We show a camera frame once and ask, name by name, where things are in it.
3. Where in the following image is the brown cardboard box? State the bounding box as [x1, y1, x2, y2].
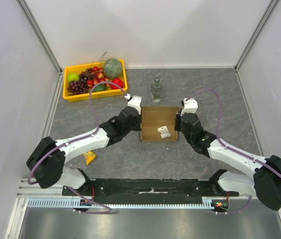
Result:
[140, 106, 180, 142]

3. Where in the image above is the small white packet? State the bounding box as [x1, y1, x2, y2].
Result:
[157, 125, 171, 139]

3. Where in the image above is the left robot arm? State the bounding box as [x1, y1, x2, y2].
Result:
[26, 106, 141, 196]

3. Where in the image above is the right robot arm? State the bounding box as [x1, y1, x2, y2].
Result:
[175, 112, 281, 211]

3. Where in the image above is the yellow plastic fruit bin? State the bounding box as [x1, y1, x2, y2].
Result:
[63, 59, 128, 102]

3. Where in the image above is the clear glass bottle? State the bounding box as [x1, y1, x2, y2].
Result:
[151, 78, 163, 103]

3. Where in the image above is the red tomato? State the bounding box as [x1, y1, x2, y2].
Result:
[110, 78, 124, 90]

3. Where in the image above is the green avocado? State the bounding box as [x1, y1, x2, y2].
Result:
[93, 84, 106, 93]

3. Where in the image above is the green netted melon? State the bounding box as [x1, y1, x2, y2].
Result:
[103, 58, 123, 79]

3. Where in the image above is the yellow snack packet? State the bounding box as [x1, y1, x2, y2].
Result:
[84, 151, 96, 165]

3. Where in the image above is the dark purple grape bunch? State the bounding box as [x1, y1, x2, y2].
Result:
[67, 80, 89, 96]

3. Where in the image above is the green apple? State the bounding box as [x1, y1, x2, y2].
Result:
[67, 73, 80, 83]

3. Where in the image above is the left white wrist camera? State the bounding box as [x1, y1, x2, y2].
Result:
[124, 94, 142, 115]

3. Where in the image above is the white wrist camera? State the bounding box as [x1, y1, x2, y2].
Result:
[181, 98, 198, 116]
[124, 94, 142, 115]

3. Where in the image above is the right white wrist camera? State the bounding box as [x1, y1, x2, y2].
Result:
[181, 98, 198, 116]

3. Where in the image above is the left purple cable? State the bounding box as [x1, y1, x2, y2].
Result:
[27, 81, 131, 214]

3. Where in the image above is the purple cable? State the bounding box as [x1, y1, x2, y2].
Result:
[185, 88, 281, 215]
[27, 81, 131, 214]

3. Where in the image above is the slotted cable duct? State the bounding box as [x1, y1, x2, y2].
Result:
[27, 196, 223, 210]

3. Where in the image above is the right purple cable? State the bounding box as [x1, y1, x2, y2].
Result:
[185, 88, 281, 215]

